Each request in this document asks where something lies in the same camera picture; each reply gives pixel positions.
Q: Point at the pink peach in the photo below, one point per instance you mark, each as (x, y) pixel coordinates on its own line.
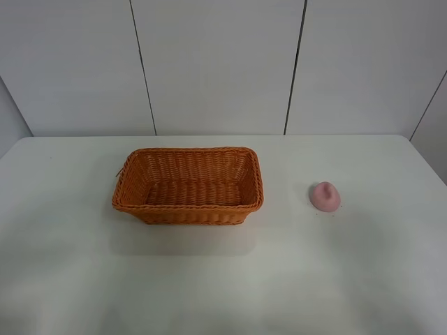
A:
(325, 197)

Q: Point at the orange wicker basket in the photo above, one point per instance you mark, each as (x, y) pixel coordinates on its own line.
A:
(190, 186)

